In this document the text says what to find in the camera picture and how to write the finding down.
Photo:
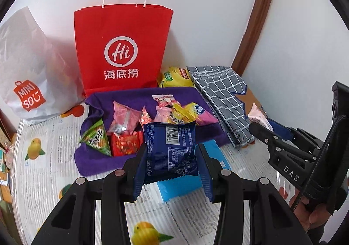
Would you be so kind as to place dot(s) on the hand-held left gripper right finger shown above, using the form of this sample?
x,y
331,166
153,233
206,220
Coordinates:
x,y
207,176

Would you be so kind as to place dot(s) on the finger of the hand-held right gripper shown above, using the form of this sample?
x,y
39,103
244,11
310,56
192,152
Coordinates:
x,y
280,130
261,134

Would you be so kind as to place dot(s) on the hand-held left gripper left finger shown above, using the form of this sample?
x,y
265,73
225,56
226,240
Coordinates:
x,y
140,174

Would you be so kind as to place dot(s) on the pale pink floral snack packet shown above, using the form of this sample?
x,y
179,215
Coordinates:
x,y
257,116

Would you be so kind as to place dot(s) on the red snack packet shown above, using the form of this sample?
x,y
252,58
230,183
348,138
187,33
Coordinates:
x,y
125,144

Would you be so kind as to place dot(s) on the dark blue snack packet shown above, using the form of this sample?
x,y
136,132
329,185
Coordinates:
x,y
169,152

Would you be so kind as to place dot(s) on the green triangular snack packet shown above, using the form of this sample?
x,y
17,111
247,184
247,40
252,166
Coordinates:
x,y
95,138

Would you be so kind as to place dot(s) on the yellow pink snack packet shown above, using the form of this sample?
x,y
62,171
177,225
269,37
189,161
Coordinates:
x,y
205,118

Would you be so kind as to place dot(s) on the pink packet with clear stripe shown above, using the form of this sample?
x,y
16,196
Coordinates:
x,y
122,114

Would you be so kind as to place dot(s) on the yellow chips packet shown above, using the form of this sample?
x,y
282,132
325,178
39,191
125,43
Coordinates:
x,y
180,115

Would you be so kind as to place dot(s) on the pink white snack packet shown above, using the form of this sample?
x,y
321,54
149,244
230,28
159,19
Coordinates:
x,y
163,108

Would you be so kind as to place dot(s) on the person's right hand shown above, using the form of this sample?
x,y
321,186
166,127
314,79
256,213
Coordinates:
x,y
313,217

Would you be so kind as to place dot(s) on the blue tissue pack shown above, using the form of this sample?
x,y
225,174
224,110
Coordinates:
x,y
177,190

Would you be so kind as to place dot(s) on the purple towel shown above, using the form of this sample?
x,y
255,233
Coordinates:
x,y
95,163

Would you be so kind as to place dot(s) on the shiny orange candy packet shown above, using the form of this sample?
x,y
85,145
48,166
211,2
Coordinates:
x,y
145,118

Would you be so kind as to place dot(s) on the grey checked cloth with star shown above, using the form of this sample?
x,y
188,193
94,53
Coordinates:
x,y
218,92

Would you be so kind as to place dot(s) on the fruit print tablecloth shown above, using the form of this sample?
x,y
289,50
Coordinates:
x,y
54,136

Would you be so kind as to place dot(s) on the large yellow snack bag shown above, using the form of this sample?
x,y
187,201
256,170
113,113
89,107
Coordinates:
x,y
174,78

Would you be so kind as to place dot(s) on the red paper bag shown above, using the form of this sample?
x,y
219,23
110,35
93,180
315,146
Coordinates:
x,y
122,29

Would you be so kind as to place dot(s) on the white plastic bag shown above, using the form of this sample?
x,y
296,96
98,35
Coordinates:
x,y
32,70

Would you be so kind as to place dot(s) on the brown wooden door frame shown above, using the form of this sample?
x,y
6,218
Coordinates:
x,y
261,2

